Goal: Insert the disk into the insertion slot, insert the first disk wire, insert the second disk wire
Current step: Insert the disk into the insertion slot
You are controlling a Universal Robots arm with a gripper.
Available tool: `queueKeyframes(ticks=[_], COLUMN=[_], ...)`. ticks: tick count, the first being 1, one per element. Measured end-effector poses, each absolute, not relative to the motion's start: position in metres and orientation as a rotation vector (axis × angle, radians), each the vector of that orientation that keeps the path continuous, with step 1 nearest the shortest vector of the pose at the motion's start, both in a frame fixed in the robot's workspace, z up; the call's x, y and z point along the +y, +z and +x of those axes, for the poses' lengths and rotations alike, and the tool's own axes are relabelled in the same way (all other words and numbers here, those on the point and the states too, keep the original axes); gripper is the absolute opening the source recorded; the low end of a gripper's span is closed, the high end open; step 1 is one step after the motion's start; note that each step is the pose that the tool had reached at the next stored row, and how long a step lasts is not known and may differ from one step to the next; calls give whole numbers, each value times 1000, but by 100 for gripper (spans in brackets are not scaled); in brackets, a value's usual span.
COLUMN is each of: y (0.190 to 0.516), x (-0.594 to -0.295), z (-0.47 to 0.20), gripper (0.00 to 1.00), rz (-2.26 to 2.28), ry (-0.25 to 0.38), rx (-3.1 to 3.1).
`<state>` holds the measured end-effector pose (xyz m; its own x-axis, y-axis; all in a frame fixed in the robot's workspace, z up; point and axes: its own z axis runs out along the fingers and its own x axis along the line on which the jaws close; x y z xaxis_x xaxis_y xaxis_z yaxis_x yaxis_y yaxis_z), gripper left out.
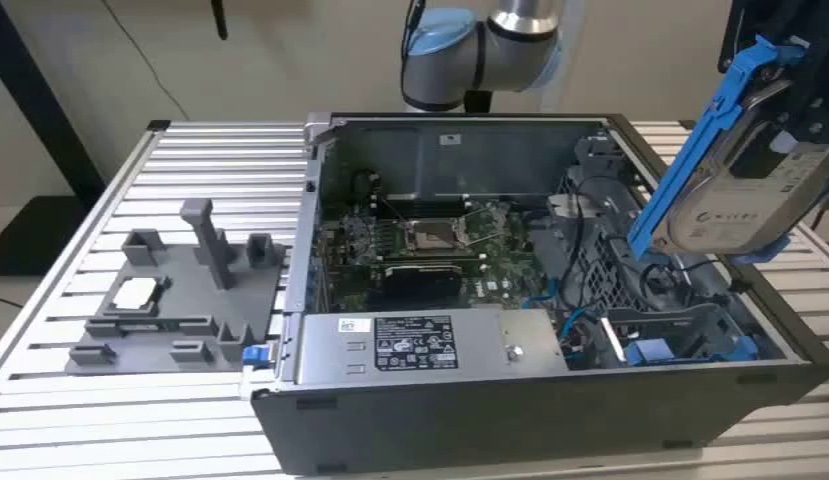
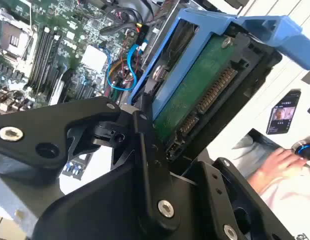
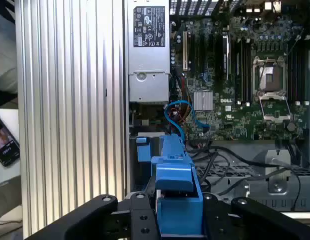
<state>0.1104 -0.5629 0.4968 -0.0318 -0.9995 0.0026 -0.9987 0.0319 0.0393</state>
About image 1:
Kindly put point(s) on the black upright pole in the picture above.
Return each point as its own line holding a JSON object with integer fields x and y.
{"x": 27, "y": 100}

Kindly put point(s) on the silver CPU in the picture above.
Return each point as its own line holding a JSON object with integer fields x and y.
{"x": 137, "y": 295}

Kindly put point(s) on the black open PC case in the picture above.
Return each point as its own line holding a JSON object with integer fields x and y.
{"x": 454, "y": 425}

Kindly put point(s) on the blue case latch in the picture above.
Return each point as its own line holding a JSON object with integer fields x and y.
{"x": 253, "y": 356}

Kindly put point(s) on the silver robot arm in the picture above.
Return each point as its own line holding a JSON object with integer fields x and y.
{"x": 447, "y": 65}

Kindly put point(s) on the thin locking lever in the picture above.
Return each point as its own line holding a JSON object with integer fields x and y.
{"x": 394, "y": 208}

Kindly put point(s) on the green motherboard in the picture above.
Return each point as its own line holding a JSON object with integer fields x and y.
{"x": 501, "y": 250}

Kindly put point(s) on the grey power supply unit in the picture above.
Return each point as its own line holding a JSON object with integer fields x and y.
{"x": 334, "y": 360}

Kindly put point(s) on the black flat base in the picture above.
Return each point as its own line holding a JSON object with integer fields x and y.
{"x": 34, "y": 235}

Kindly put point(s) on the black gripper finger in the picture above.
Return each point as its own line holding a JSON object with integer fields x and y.
{"x": 734, "y": 35}

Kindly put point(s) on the CPU socket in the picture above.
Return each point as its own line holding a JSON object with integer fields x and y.
{"x": 433, "y": 234}

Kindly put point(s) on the black antenna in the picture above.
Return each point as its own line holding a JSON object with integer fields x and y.
{"x": 218, "y": 20}

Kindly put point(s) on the black table corner cap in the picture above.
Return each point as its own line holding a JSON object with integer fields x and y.
{"x": 685, "y": 124}
{"x": 161, "y": 125}

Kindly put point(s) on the silver metal bracket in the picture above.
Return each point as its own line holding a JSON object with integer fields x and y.
{"x": 564, "y": 206}

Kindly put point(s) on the green RAM stick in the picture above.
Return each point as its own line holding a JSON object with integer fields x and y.
{"x": 167, "y": 326}

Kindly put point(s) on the grey perforated disk bay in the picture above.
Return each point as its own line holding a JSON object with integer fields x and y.
{"x": 608, "y": 280}

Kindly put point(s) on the silver heat sink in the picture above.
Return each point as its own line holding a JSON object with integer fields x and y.
{"x": 363, "y": 232}

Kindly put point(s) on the black RAM slots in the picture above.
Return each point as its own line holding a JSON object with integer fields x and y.
{"x": 421, "y": 201}

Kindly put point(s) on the white case sticker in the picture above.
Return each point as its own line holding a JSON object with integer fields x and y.
{"x": 449, "y": 139}

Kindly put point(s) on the grey parts rack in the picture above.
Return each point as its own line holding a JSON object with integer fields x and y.
{"x": 187, "y": 305}

